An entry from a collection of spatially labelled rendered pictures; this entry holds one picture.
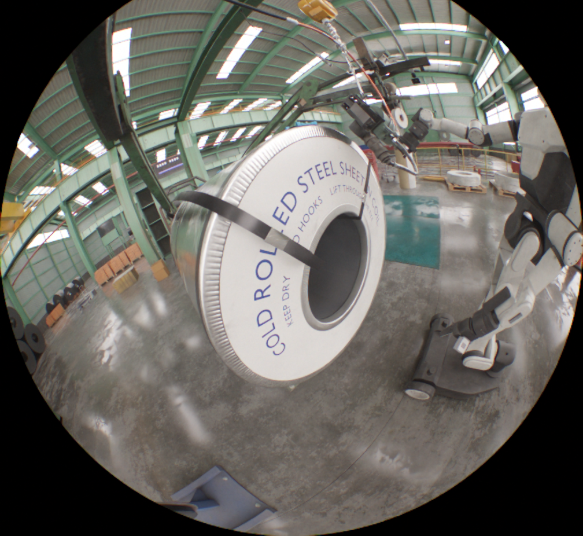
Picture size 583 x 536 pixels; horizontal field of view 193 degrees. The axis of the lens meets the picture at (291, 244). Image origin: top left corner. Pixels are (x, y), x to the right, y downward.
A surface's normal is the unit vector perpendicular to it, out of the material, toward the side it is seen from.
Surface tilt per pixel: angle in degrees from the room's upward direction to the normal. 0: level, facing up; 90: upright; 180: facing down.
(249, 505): 0
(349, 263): 57
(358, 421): 0
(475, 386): 0
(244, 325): 90
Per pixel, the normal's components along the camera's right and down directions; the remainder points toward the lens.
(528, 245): -0.68, 0.49
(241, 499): -0.29, -0.86
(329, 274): -0.62, -0.44
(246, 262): 0.67, 0.13
